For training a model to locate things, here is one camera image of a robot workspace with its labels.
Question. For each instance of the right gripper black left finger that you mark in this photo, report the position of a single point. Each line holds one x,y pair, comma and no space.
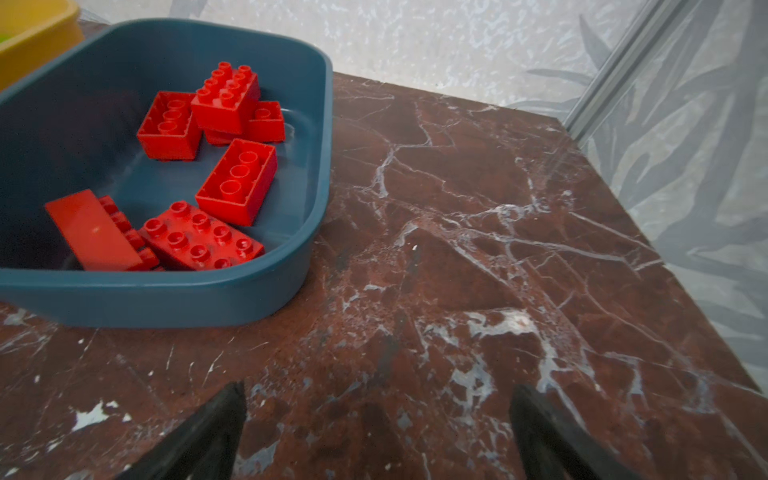
204,446

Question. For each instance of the aluminium corner post right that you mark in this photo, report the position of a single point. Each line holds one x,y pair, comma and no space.
655,22

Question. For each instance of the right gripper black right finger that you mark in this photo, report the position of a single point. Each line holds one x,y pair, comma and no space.
553,447

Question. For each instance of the yellow plastic bin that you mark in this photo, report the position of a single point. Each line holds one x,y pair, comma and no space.
35,32

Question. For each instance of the dark teal plastic bin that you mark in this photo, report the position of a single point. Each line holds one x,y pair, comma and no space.
72,125

